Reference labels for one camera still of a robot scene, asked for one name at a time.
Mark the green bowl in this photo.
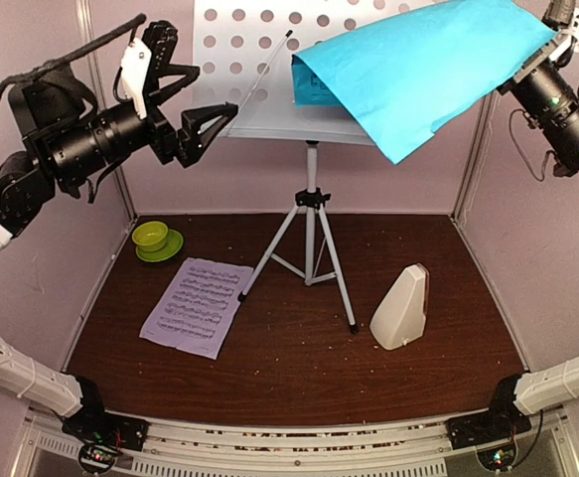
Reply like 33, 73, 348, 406
131, 221, 169, 252

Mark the white metronome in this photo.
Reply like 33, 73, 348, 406
369, 263, 429, 351

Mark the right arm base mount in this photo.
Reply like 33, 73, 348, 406
446, 411, 532, 473

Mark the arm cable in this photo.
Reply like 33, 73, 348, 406
0, 13, 147, 200
509, 108, 563, 183

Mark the white perforated music stand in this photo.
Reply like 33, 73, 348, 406
189, 0, 443, 335

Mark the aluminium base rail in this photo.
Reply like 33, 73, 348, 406
20, 392, 568, 477

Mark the blue sheet music page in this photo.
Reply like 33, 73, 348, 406
291, 1, 555, 164

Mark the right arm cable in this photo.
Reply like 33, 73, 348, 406
509, 108, 563, 183

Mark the right aluminium corner post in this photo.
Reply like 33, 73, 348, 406
452, 92, 499, 229

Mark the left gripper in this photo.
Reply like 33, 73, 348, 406
47, 62, 240, 185

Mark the aluminium corner post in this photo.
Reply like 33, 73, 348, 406
74, 0, 137, 222
452, 92, 499, 229

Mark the lilac sheet music page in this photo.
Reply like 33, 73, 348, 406
140, 258, 253, 360

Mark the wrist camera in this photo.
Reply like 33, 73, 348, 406
120, 39, 152, 119
541, 0, 579, 63

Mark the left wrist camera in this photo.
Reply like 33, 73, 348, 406
120, 39, 152, 119

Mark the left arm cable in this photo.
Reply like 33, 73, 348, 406
0, 13, 147, 200

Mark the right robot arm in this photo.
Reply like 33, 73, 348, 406
480, 39, 579, 439

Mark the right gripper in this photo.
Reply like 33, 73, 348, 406
457, 0, 579, 167

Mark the left aluminium corner post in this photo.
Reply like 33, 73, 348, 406
74, 0, 137, 222

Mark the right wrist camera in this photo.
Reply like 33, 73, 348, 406
541, 0, 579, 63

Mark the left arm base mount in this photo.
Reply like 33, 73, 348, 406
58, 411, 149, 475

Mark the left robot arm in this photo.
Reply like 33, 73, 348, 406
0, 15, 238, 251

